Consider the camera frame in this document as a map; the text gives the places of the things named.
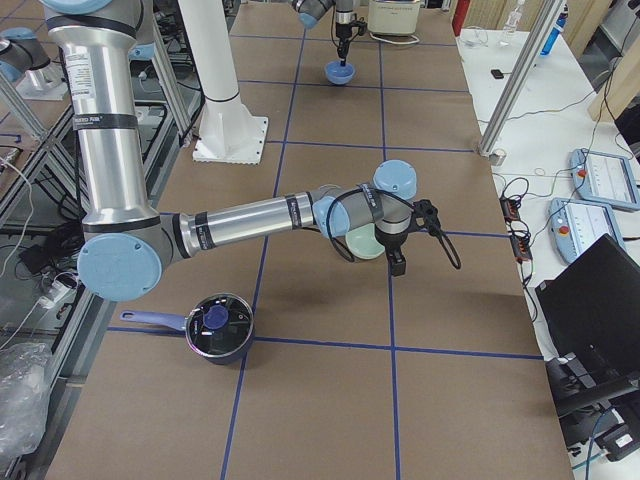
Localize aluminium frame post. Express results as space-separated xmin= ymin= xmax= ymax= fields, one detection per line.
xmin=477 ymin=0 xmax=565 ymax=166

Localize black orange power strip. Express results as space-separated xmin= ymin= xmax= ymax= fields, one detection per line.
xmin=499 ymin=196 xmax=533 ymax=264

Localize black monitor stand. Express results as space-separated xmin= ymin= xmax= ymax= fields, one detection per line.
xmin=544 ymin=350 xmax=639 ymax=423

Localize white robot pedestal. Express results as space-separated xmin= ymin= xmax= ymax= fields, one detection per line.
xmin=179 ymin=0 xmax=268 ymax=164

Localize upper teach pendant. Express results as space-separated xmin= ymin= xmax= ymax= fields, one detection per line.
xmin=569 ymin=148 xmax=639 ymax=211

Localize beige appliance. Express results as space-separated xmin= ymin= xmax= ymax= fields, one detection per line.
xmin=367 ymin=0 xmax=421 ymax=36

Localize green bowl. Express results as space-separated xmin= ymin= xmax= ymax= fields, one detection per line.
xmin=345 ymin=223 xmax=385 ymax=260

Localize crumpled plastic bag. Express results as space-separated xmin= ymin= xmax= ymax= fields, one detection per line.
xmin=1 ymin=342 xmax=52 ymax=462

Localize clear plastic bottle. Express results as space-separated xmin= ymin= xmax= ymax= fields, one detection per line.
xmin=498 ymin=0 xmax=526 ymax=47

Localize dark blue saucepan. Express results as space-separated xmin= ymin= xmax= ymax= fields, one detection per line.
xmin=120 ymin=293 xmax=255 ymax=365

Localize lower teach pendant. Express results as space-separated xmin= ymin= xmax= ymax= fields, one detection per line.
xmin=549 ymin=198 xmax=625 ymax=264

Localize white cable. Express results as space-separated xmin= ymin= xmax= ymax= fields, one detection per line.
xmin=370 ymin=31 xmax=422 ymax=47

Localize black laptop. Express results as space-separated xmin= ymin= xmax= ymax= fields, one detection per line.
xmin=535 ymin=234 xmax=639 ymax=371

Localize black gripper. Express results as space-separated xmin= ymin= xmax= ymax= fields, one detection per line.
xmin=335 ymin=18 xmax=366 ymax=65
xmin=375 ymin=199 xmax=440 ymax=276

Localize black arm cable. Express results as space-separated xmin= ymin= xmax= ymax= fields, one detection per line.
xmin=319 ymin=187 xmax=462 ymax=271

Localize blue bowl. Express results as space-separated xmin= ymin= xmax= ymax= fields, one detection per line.
xmin=324 ymin=60 xmax=355 ymax=85

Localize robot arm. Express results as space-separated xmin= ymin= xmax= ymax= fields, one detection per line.
xmin=290 ymin=0 xmax=367 ymax=66
xmin=44 ymin=1 xmax=442 ymax=302

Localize blue water bottle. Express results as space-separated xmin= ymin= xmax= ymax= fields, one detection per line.
xmin=540 ymin=2 xmax=569 ymax=56

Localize teach pendant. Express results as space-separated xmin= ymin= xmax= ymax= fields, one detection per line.
xmin=549 ymin=198 xmax=625 ymax=264
xmin=569 ymin=148 xmax=639 ymax=211

